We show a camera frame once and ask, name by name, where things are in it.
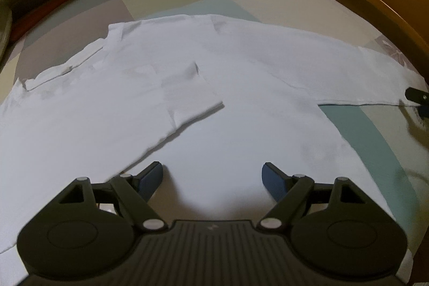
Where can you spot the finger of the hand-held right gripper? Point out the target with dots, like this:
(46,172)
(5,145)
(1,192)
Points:
(419,97)

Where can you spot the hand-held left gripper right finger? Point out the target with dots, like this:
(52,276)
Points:
(273,180)

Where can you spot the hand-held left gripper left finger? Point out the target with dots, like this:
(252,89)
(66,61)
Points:
(150,180)

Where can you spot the white printed t-shirt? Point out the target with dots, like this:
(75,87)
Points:
(234,105)

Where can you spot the grey donut cushion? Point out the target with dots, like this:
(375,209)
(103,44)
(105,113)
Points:
(5,34)

